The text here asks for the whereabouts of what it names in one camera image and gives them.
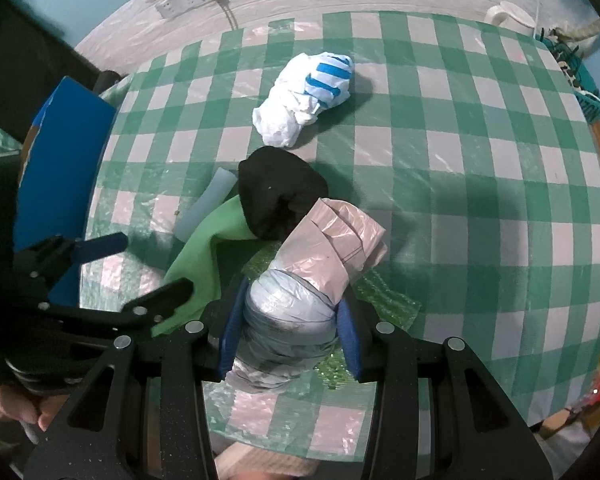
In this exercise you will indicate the white blue striped cloth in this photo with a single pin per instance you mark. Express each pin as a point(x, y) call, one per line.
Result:
point(306, 87)

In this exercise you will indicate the black cloth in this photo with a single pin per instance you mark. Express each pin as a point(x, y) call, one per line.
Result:
point(277, 189)

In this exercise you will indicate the blue cardboard box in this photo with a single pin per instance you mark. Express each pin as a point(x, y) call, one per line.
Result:
point(59, 172)

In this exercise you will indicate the pink silver plastic bundle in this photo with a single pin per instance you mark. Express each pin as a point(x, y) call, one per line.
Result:
point(290, 310)

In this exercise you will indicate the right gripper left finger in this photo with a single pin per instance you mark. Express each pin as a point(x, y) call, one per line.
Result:
point(203, 351)

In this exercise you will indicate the black cabinet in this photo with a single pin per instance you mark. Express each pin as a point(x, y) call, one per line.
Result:
point(32, 64)

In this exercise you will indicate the white electric kettle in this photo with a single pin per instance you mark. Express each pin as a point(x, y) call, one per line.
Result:
point(512, 17)

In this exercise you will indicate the light green cloth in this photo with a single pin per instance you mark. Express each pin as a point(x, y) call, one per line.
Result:
point(198, 263)

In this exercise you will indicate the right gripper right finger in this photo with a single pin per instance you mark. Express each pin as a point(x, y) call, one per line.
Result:
point(379, 352)

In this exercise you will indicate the green checkered tablecloth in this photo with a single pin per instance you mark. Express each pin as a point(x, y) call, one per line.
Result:
point(463, 140)

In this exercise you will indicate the teal plastic basket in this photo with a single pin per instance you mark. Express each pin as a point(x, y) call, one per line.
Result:
point(580, 80)

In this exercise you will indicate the person left hand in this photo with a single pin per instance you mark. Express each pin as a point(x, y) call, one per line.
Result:
point(16, 406)

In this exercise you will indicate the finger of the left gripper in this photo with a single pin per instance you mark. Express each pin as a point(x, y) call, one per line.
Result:
point(156, 306)
point(66, 252)

